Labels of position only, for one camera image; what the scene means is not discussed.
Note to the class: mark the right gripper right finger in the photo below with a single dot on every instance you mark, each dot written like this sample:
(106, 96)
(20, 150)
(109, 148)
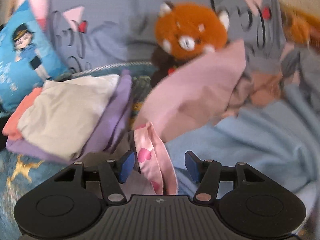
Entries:
(206, 174)

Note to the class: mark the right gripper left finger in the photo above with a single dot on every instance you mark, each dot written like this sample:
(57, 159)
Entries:
(112, 173)

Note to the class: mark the grey garment with pink cuffs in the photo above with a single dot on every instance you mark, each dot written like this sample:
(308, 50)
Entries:
(153, 160)

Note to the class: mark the folded purple garment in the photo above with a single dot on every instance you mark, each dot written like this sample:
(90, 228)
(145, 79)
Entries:
(106, 133)

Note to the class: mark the folded white garment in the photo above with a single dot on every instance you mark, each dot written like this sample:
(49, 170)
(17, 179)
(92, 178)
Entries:
(64, 115)

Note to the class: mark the light blue garment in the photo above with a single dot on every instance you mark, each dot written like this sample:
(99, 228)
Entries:
(280, 140)

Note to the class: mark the pink cloth under plush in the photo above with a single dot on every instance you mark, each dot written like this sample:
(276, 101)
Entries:
(204, 90)

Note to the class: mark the blue floral quilted blanket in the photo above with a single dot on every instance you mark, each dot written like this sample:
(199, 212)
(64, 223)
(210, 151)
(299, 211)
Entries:
(20, 173)

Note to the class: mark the folded coral pink garment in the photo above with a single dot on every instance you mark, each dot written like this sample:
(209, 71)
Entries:
(10, 129)

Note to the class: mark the blue cartoon police cushion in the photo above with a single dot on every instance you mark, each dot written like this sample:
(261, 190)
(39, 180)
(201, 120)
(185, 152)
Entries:
(28, 58)

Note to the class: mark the red panda plush toy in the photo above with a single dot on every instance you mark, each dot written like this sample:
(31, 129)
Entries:
(184, 31)

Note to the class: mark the grey printed sofa cover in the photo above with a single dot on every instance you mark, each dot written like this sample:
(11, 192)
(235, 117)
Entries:
(94, 33)

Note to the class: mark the orange plastic bag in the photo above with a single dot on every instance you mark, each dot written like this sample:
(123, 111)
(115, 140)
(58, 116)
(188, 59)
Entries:
(300, 27)

